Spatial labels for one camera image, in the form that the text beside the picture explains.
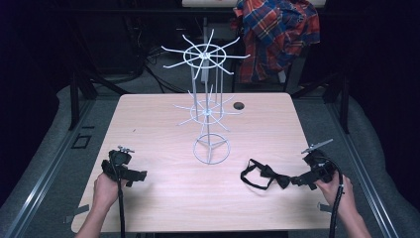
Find red blue plaid shirt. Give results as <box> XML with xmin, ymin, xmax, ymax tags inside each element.
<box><xmin>230</xmin><ymin>0</ymin><xmax>322</xmax><ymax>84</ymax></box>

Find aluminium floor rail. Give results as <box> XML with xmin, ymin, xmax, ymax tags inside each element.
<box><xmin>325</xmin><ymin>97</ymin><xmax>402</xmax><ymax>238</ymax></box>
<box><xmin>2</xmin><ymin>97</ymin><xmax>97</xmax><ymax>238</ymax></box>

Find black metal stand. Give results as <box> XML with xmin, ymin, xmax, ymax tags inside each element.
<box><xmin>67</xmin><ymin>63</ymin><xmax>131</xmax><ymax>131</ymax></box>
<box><xmin>290</xmin><ymin>70</ymin><xmax>352</xmax><ymax>135</ymax></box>

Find grey tape strip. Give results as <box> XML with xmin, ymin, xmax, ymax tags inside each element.
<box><xmin>317</xmin><ymin>201</ymin><xmax>334</xmax><ymax>214</ymax></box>
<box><xmin>63</xmin><ymin>203</ymin><xmax>91</xmax><ymax>224</ymax></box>

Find black bow tie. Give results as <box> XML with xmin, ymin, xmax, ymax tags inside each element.
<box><xmin>240</xmin><ymin>158</ymin><xmax>292</xmax><ymax>191</ymax></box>

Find white wire display rack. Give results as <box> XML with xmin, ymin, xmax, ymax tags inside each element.
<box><xmin>160</xmin><ymin>28</ymin><xmax>252</xmax><ymax>166</ymax></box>

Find black floor cables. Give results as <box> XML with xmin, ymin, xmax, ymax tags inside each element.
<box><xmin>108</xmin><ymin>43</ymin><xmax>189</xmax><ymax>94</ymax></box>

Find person's left hand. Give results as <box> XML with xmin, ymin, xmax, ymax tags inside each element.
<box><xmin>91</xmin><ymin>172</ymin><xmax>129</xmax><ymax>213</ymax></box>

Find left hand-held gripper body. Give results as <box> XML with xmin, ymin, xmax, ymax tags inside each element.
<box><xmin>100</xmin><ymin>145</ymin><xmax>137</xmax><ymax>181</ymax></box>

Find black rectangular floor frame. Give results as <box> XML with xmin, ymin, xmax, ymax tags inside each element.
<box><xmin>70</xmin><ymin>133</ymin><xmax>92</xmax><ymax>150</ymax></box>

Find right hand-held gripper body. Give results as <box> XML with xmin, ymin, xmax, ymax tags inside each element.
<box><xmin>300</xmin><ymin>138</ymin><xmax>339</xmax><ymax>184</ymax></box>

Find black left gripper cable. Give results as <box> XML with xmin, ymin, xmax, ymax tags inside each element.
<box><xmin>111</xmin><ymin>154</ymin><xmax>127</xmax><ymax>238</ymax></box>

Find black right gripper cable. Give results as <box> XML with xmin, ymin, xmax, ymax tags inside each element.
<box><xmin>321</xmin><ymin>158</ymin><xmax>346</xmax><ymax>238</ymax></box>

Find person's right hand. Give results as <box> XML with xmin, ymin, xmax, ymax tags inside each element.
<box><xmin>314</xmin><ymin>171</ymin><xmax>355</xmax><ymax>216</ymax></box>

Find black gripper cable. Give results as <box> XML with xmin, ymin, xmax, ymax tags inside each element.
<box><xmin>111</xmin><ymin>154</ymin><xmax>127</xmax><ymax>238</ymax></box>
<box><xmin>321</xmin><ymin>158</ymin><xmax>346</xmax><ymax>238</ymax></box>

